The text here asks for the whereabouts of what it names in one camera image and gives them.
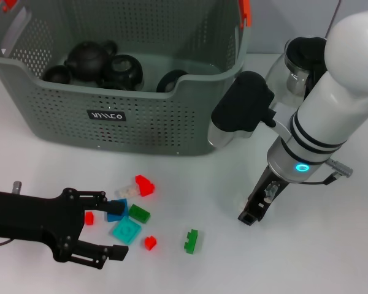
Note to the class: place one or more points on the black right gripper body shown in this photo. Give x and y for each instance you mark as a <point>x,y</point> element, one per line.
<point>263,196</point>

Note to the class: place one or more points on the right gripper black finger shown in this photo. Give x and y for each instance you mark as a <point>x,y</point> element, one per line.
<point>248,218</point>

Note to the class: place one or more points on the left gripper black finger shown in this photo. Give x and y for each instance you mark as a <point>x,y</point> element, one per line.
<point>119,252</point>
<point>115,208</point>

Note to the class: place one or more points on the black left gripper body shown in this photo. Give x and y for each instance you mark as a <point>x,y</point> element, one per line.
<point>33,217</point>

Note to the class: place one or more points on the small bright red brick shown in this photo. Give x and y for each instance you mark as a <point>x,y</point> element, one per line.
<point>150,242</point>
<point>89,218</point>

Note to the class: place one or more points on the green notched building brick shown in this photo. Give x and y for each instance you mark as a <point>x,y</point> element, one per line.
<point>190,243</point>

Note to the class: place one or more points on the glass teacup with black holder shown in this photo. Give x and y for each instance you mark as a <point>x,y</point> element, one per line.
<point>122,70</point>
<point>110,85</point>
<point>168,81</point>

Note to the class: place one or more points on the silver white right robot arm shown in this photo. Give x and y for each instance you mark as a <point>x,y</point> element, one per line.
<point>325,107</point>

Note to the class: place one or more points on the grey-green perforated storage bin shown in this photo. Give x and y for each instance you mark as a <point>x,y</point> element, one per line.
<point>141,128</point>

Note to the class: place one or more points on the small black clay teacup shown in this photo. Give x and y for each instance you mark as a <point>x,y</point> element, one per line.
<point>56,73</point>

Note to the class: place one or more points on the right gripper metal plug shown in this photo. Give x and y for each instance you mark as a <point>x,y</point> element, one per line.
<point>270,193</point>

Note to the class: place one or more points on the gripper metal plug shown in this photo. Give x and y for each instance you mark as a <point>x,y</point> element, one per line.
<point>270,193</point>
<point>17,187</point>

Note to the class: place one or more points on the blue building brick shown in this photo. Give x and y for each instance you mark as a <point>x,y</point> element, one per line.
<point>116,217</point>

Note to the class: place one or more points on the clear white building brick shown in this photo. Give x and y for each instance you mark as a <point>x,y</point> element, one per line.
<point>127,191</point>

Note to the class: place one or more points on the teal square flat plate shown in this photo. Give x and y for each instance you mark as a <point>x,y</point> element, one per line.
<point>125,231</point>

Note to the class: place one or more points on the green rectangular building brick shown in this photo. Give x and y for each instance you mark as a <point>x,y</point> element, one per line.
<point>139,214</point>

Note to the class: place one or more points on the left gripper metal plug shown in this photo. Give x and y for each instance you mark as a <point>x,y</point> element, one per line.
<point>17,187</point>

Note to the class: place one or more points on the large bright red brick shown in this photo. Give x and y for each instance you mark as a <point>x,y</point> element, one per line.
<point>144,185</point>

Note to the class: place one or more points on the black clay teapot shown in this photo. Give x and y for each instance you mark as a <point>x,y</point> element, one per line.
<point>87,59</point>

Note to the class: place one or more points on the glass teapot with black lid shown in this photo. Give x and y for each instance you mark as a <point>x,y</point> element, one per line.
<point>300,49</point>

